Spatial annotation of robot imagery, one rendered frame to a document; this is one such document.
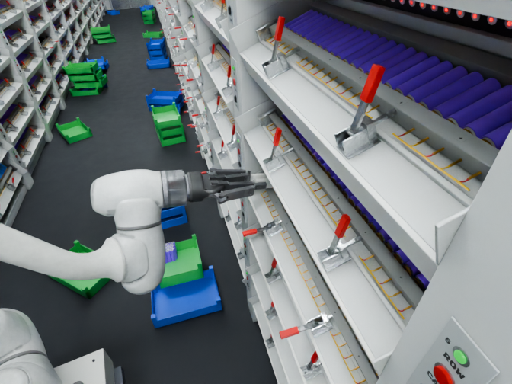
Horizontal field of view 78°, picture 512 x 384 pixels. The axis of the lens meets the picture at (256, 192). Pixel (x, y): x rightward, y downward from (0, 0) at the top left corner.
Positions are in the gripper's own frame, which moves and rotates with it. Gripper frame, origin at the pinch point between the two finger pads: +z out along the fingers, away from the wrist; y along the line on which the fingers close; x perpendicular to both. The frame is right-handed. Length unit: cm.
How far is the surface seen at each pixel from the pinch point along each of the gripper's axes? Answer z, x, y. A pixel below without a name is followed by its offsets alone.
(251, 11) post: -5.7, -38.3, 6.4
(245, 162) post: -3.4, -1.9, 6.6
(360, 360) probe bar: 1.3, 3.9, -47.0
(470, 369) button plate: -8, -25, -60
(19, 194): -112, 93, 137
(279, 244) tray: -0.5, 7.8, -15.9
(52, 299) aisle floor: -78, 93, 48
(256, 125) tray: -1.7, -13.1, 6.2
